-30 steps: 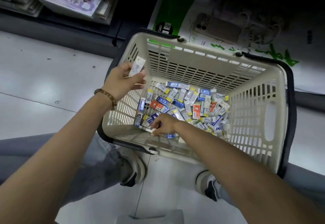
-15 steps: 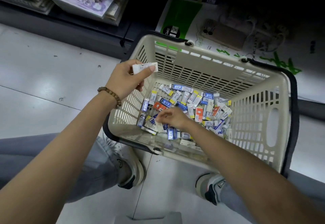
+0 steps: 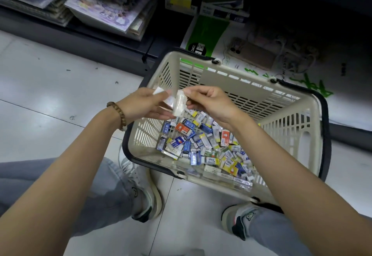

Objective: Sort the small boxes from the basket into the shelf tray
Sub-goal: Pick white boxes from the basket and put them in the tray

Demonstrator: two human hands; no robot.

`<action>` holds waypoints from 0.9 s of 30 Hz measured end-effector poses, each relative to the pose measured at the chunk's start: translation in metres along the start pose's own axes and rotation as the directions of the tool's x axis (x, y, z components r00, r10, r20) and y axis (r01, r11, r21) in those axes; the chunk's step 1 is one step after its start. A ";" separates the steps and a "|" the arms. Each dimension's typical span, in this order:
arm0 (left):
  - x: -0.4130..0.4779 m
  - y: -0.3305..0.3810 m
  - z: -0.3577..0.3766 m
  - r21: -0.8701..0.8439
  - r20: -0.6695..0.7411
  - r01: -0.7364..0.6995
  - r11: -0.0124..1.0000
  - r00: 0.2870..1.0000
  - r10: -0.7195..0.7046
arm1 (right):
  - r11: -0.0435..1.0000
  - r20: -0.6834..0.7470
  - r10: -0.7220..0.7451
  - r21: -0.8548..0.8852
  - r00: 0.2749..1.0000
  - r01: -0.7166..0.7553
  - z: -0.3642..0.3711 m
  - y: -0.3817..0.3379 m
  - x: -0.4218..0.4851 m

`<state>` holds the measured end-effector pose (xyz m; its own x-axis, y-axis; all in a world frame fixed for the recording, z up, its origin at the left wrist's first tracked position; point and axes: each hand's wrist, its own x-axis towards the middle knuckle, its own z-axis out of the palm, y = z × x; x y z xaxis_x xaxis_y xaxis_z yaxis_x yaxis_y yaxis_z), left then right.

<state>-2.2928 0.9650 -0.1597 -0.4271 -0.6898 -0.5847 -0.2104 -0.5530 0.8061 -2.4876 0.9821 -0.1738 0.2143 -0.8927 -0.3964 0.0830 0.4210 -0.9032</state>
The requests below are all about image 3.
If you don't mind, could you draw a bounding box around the person's left shoe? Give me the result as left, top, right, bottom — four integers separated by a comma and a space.
119, 157, 163, 223

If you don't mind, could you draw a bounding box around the person's left hand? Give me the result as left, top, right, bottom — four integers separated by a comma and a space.
116, 86, 176, 126

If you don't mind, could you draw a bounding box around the person's right hand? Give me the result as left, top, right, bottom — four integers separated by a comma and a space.
181, 85, 248, 131

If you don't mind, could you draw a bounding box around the person's shoe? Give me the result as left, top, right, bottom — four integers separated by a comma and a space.
220, 202, 261, 241
119, 157, 163, 223

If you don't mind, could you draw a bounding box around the green and white paper pack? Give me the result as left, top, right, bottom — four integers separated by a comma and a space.
180, 15, 372, 131

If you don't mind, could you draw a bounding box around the beige plastic shopping basket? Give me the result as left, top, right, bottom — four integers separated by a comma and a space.
122, 47, 332, 206

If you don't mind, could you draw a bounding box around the purple cartoon cover book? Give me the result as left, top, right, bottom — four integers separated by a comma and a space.
64, 0, 162, 40

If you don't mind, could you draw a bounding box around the person's right forearm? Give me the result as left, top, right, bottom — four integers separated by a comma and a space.
232, 113, 372, 256

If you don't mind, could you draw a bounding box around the pile of mixed packaged erasers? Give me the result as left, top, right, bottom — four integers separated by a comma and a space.
156, 109, 261, 191

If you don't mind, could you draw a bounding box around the wooden bead bracelet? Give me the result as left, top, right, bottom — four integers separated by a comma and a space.
106, 101, 127, 131

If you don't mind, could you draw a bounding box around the person's left forearm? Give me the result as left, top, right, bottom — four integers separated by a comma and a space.
0, 113, 124, 256

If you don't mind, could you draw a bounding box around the dark metal shelf unit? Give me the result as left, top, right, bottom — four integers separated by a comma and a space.
0, 0, 372, 152

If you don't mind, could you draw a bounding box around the person's right shoe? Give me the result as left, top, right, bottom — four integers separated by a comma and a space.
220, 202, 261, 241

